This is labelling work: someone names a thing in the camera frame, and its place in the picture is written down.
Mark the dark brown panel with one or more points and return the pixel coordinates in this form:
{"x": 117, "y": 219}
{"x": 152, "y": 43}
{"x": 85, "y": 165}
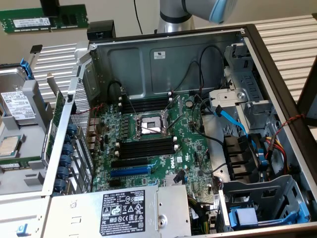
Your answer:
{"x": 309, "y": 99}

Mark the grey parts rack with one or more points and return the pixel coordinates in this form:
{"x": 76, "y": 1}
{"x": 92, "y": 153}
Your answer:
{"x": 34, "y": 134}

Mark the long black expansion slot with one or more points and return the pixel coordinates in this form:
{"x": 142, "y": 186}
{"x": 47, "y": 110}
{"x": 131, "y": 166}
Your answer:
{"x": 128, "y": 162}

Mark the blue push button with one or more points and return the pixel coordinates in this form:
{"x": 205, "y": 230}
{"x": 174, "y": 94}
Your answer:
{"x": 22, "y": 230}

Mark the grey metal drive cage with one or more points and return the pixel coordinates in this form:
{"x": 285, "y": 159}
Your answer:
{"x": 257, "y": 111}

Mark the round coin battery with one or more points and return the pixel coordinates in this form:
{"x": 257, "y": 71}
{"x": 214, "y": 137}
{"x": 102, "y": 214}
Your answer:
{"x": 189, "y": 103}

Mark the black plastic fan shroud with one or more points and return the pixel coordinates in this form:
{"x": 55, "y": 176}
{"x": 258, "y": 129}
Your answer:
{"x": 235, "y": 148}

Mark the green Dell motherboard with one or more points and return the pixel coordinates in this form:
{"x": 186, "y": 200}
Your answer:
{"x": 190, "y": 158}

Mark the silver CPU chip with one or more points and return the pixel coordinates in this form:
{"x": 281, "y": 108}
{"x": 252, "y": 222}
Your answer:
{"x": 10, "y": 146}

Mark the silver chipset heatsink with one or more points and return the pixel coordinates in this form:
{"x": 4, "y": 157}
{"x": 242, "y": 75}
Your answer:
{"x": 168, "y": 181}

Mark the blue disk caddy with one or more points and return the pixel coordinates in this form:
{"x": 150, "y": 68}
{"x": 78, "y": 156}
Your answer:
{"x": 245, "y": 217}

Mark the silver hard disk white label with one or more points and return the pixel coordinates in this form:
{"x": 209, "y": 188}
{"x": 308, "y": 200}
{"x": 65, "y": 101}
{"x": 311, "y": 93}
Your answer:
{"x": 17, "y": 104}

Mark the black RAM slot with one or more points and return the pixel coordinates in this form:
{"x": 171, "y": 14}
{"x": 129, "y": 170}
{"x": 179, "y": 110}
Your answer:
{"x": 148, "y": 100}
{"x": 148, "y": 154}
{"x": 148, "y": 103}
{"x": 148, "y": 141}
{"x": 148, "y": 146}
{"x": 148, "y": 150}
{"x": 148, "y": 106}

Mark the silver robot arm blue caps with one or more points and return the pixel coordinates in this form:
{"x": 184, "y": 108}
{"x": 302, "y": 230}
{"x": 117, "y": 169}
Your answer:
{"x": 173, "y": 12}

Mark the black box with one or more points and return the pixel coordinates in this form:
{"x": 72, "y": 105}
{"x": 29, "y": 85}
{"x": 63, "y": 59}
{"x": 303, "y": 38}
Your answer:
{"x": 106, "y": 28}

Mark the blue card retention clip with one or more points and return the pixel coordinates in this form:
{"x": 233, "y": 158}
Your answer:
{"x": 68, "y": 138}
{"x": 65, "y": 160}
{"x": 67, "y": 149}
{"x": 71, "y": 129}
{"x": 62, "y": 172}
{"x": 60, "y": 184}

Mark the thin metal locking lever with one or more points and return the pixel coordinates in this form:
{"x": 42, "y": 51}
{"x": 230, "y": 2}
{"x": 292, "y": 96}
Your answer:
{"x": 130, "y": 104}
{"x": 174, "y": 122}

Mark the green RAM stick white label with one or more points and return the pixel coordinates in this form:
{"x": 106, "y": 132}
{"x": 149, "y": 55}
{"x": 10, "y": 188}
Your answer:
{"x": 13, "y": 165}
{"x": 74, "y": 19}

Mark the open grey PC case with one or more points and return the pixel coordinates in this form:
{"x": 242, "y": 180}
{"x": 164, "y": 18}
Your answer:
{"x": 188, "y": 52}

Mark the silver CPU socket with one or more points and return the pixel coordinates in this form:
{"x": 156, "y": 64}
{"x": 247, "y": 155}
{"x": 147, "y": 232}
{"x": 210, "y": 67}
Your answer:
{"x": 151, "y": 124}

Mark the grey power supply black label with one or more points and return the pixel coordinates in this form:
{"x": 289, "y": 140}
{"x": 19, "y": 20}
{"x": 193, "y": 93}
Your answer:
{"x": 81, "y": 210}

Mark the short black expansion slot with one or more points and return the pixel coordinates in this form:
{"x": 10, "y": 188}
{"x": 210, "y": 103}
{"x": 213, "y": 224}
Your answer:
{"x": 115, "y": 183}

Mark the green graphics card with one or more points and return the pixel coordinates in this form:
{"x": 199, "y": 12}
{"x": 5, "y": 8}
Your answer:
{"x": 58, "y": 106}

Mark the silver metal bracket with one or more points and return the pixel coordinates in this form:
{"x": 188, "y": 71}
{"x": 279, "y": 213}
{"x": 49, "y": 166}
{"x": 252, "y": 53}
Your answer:
{"x": 223, "y": 98}

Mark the grey optical drive cage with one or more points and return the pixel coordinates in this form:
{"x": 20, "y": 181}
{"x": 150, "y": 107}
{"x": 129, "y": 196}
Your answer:
{"x": 247, "y": 81}

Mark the blue expansion slot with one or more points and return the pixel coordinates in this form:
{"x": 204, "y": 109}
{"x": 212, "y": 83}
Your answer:
{"x": 128, "y": 171}

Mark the blue disk latch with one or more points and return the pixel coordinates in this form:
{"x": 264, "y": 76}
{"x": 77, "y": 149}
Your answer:
{"x": 26, "y": 68}

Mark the grey metal disk bay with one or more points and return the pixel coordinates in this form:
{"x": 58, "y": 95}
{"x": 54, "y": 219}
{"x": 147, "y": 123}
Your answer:
{"x": 250, "y": 188}

